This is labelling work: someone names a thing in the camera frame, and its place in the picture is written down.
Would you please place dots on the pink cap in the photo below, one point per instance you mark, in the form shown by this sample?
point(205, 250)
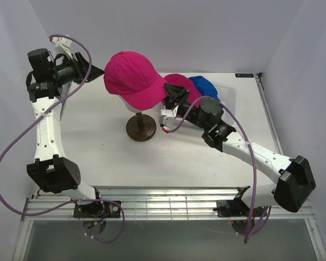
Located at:
point(180, 80)
point(132, 76)

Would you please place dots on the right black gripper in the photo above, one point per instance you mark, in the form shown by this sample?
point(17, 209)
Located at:
point(174, 93)

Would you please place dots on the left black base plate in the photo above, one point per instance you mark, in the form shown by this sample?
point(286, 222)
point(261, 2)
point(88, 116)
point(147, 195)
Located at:
point(98, 210)

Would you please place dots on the aluminium rail frame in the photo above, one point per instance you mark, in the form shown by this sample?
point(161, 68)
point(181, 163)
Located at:
point(173, 176)

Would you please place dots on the cream foam mannequin head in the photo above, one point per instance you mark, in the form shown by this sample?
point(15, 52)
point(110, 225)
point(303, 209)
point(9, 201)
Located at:
point(136, 108)

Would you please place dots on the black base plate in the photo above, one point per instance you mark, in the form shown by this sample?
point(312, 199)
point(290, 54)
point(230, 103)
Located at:
point(98, 210)
point(233, 207)

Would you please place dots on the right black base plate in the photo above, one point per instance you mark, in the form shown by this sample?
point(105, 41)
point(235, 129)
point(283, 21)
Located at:
point(233, 207)

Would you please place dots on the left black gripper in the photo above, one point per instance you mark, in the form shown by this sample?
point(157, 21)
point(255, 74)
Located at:
point(80, 67)

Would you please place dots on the white plastic basket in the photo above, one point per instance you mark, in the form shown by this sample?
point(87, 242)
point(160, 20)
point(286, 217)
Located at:
point(229, 97)

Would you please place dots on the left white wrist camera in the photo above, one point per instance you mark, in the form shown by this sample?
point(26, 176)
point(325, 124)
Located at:
point(62, 46)

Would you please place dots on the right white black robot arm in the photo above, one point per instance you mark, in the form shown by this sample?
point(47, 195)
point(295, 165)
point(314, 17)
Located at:
point(292, 178)

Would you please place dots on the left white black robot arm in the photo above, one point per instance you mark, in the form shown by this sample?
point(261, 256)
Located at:
point(51, 170)

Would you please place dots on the blue cap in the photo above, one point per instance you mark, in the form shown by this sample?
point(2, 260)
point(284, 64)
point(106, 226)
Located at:
point(204, 86)

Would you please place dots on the brown round wooden stand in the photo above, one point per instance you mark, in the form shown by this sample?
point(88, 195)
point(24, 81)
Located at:
point(141, 127)

